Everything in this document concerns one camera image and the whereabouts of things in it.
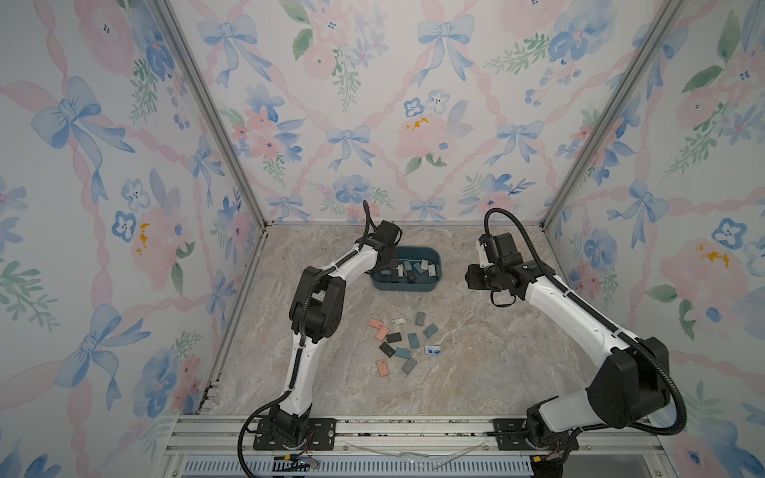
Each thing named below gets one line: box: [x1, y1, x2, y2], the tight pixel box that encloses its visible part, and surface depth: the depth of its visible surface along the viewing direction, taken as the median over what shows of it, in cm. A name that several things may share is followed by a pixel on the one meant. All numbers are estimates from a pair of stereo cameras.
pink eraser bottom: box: [376, 359, 389, 378], surface depth 85 cm
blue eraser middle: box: [407, 332, 421, 349], surface depth 92 cm
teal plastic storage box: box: [369, 245, 443, 292], surface depth 106 cm
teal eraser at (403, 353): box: [395, 346, 412, 360], surface depth 90 cm
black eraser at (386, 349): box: [378, 341, 396, 358], surface depth 90 cm
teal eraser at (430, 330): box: [422, 322, 440, 339], surface depth 94 cm
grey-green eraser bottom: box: [401, 357, 418, 375], surface depth 87 cm
